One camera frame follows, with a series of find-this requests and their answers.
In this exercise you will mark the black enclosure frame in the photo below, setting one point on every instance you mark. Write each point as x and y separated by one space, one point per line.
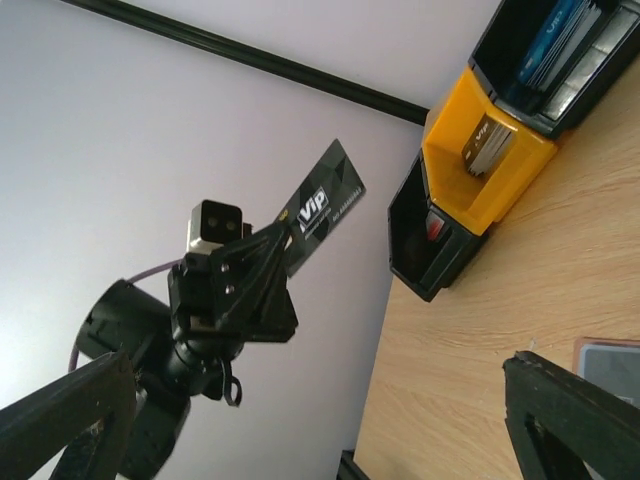
253 57

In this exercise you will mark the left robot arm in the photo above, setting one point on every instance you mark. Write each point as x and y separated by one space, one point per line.
128 319

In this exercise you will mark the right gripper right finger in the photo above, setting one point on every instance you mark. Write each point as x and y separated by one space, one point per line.
561 426

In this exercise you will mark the white red card stack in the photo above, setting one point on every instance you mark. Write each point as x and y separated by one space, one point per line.
436 227

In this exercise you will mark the yellow middle bin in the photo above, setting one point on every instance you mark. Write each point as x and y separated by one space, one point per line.
477 202

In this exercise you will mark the blue card stack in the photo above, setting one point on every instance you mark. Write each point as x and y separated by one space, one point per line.
559 36

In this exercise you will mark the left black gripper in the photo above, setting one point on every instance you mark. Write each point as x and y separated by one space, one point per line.
238 294

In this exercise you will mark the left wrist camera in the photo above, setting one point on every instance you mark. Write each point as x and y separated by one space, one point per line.
213 224

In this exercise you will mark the left black bin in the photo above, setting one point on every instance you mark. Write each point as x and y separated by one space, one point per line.
425 267

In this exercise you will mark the right black bin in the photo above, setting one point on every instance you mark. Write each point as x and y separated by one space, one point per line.
602 56

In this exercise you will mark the black bin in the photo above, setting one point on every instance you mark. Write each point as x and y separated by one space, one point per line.
602 56
425 267

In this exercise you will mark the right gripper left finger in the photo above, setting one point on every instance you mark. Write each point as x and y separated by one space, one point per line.
87 416

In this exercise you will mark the black VIP card stack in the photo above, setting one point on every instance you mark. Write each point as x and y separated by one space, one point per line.
486 145

